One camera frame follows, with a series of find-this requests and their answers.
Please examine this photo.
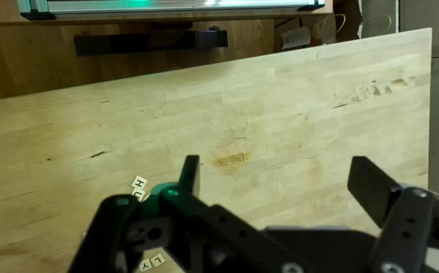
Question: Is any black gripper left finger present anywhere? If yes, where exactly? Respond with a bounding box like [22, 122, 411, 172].
[177, 155, 200, 195]

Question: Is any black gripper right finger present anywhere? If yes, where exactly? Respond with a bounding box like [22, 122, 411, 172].
[347, 157, 402, 228]

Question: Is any white letter tile H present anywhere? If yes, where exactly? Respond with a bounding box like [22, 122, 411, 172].
[130, 176, 147, 201]

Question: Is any white letter tile L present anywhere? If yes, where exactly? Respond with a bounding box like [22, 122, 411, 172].
[150, 254, 165, 267]

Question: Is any white letter tile Y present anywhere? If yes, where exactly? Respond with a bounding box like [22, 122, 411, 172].
[138, 260, 153, 273]

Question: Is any aluminium rail base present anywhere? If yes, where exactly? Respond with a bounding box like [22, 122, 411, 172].
[15, 0, 326, 19]

